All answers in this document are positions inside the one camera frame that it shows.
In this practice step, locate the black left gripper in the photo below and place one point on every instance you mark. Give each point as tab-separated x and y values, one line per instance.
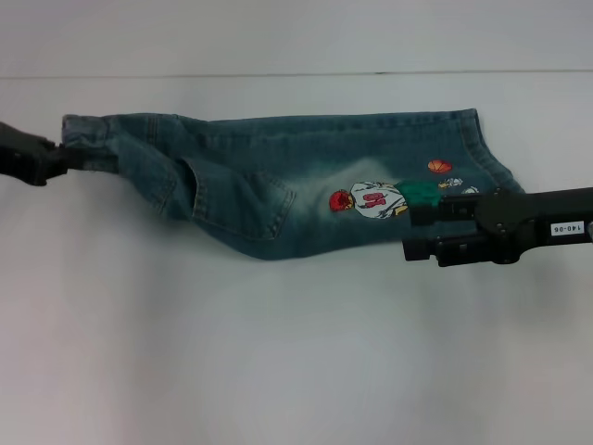
23	157

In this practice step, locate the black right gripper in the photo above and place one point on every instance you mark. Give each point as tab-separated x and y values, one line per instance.
533	227

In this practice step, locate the blue denim shorts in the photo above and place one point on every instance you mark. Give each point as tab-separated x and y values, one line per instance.
259	185

